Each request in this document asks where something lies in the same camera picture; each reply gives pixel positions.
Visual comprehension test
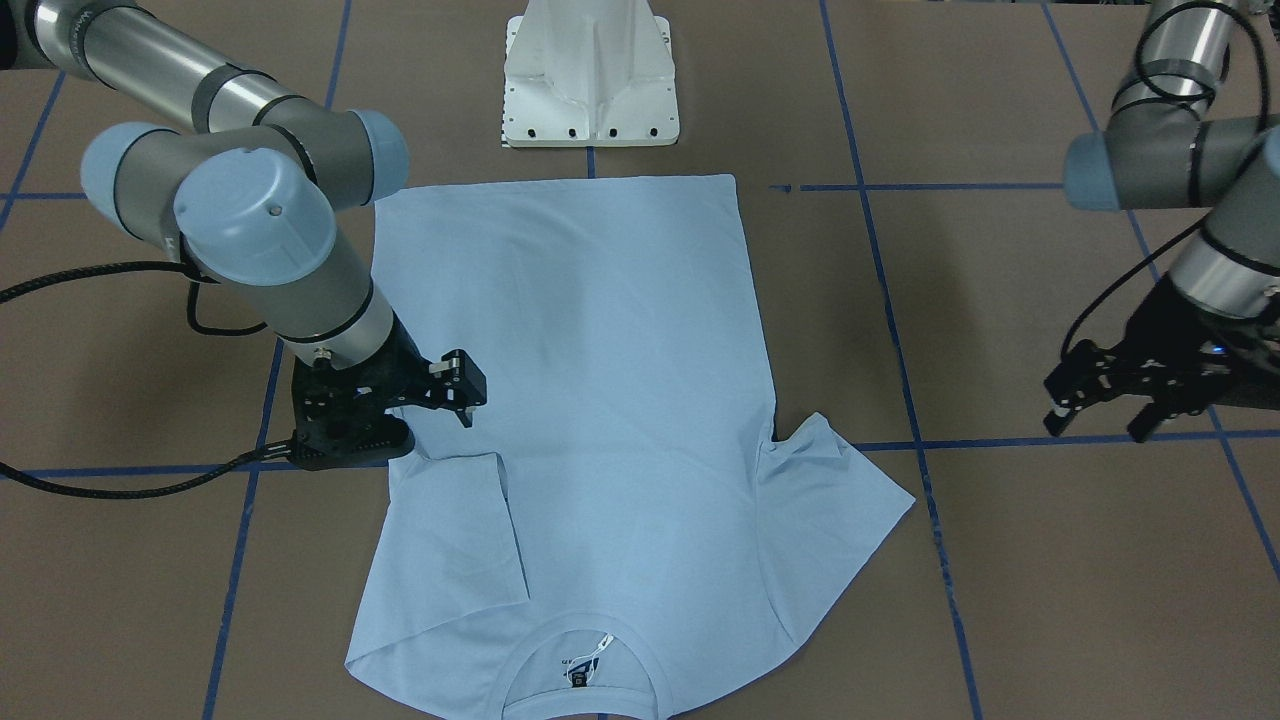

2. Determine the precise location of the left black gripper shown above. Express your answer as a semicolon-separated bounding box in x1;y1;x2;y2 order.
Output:
1043;278;1279;443

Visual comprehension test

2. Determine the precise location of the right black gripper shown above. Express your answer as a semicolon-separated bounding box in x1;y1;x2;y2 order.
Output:
292;313;488;428

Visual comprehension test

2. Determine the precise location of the light blue t-shirt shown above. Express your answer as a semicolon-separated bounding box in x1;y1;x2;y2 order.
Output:
346;176;913;719

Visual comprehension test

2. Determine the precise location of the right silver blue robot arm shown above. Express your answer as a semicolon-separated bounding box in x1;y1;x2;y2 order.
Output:
3;1;486;429

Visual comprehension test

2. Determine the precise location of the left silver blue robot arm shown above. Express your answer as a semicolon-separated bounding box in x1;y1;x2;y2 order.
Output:
1044;1;1279;442

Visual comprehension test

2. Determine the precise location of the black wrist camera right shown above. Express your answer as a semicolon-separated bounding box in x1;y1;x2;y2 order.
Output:
285;392;416;471

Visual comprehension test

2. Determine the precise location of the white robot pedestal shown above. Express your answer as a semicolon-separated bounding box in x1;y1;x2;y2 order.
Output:
500;1;681;149

